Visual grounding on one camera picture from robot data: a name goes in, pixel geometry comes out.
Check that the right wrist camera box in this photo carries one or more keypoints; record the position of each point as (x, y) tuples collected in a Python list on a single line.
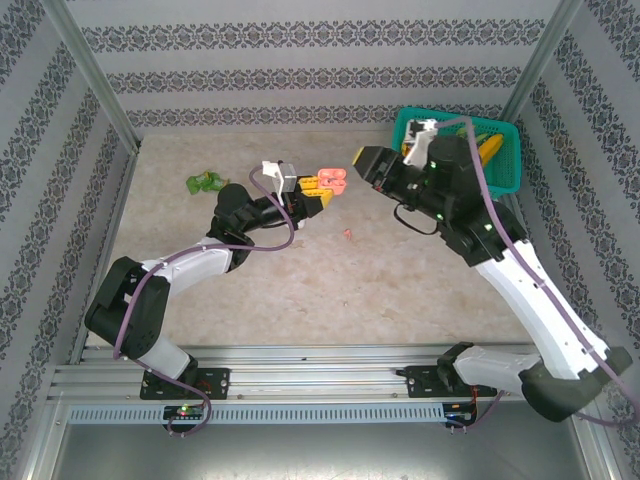
[(420, 145)]

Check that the aluminium frame post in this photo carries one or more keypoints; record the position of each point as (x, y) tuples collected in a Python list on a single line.
[(540, 60), (90, 65)]

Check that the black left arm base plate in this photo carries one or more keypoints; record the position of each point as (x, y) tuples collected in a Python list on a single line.
[(217, 382)]

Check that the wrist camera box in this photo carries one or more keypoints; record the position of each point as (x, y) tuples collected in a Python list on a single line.
[(287, 177), (420, 145)]

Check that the aluminium side rail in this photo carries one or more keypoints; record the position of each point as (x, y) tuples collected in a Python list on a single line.
[(512, 206), (122, 200)]

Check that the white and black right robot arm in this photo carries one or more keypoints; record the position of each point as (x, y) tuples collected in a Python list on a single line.
[(542, 320)]

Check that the teal plastic basket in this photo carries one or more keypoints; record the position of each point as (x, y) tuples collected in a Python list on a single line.
[(507, 165)]

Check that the grey metal front panel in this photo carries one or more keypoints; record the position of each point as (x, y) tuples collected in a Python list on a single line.
[(320, 455)]

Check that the crumpled green snack wrapper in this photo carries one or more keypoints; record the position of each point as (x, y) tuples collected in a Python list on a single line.
[(202, 183)]

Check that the yellow toy banana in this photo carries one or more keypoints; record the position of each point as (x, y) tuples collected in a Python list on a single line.
[(492, 145)]

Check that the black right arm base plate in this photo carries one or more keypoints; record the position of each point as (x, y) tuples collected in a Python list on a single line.
[(422, 382)]

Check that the aluminium mounting rail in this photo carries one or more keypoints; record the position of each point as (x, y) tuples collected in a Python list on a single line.
[(320, 372)]

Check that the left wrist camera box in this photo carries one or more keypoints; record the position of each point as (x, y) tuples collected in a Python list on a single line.
[(287, 177)]

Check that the pink earbud charging case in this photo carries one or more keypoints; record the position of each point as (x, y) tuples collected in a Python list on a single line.
[(335, 173)]

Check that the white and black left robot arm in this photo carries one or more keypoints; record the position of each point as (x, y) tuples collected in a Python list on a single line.
[(195, 265)]

